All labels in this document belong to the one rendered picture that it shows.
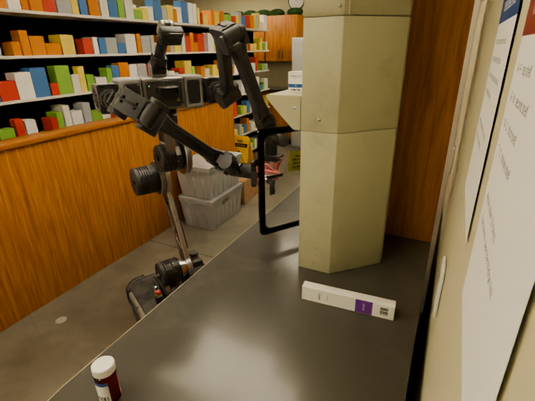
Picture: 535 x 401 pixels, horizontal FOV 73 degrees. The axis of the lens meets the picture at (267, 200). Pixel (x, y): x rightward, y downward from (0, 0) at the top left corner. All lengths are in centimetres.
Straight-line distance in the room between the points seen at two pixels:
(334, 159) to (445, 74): 49
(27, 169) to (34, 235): 45
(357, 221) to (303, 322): 37
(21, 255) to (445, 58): 259
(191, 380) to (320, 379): 29
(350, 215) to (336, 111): 33
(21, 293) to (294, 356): 226
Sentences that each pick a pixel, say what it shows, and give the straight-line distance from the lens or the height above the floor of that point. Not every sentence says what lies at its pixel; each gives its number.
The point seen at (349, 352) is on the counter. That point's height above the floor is 94.
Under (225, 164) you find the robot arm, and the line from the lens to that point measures 135.
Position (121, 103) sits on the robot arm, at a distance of 124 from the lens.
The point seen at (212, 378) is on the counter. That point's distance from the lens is 93.
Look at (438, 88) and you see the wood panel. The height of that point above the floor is 151.
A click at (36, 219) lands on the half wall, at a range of 283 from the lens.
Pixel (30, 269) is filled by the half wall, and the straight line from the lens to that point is 291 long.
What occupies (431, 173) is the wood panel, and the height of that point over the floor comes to 121.
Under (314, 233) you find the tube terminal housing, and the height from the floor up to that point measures 108.
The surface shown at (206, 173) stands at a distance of 333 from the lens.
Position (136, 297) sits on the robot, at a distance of 243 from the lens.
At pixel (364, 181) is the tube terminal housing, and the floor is 125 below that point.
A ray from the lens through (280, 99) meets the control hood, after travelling 110.
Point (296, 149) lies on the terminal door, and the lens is 132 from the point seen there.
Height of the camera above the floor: 164
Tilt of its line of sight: 23 degrees down
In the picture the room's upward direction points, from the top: 1 degrees counter-clockwise
